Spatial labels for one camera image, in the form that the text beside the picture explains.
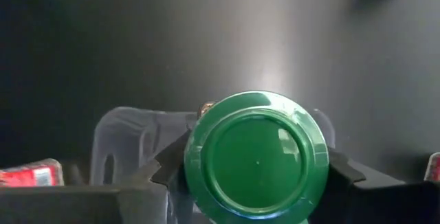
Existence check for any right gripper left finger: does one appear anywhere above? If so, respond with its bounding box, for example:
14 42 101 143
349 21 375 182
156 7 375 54
0 129 192 224

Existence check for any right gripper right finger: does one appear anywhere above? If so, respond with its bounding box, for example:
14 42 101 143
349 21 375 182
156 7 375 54
309 148 440 224

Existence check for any green-lid oregano spice jar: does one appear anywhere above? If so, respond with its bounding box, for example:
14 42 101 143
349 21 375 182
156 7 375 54
183 90 331 224

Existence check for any smoky translucent plastic bin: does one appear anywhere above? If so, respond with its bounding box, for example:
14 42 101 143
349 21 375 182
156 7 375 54
89 105 337 224

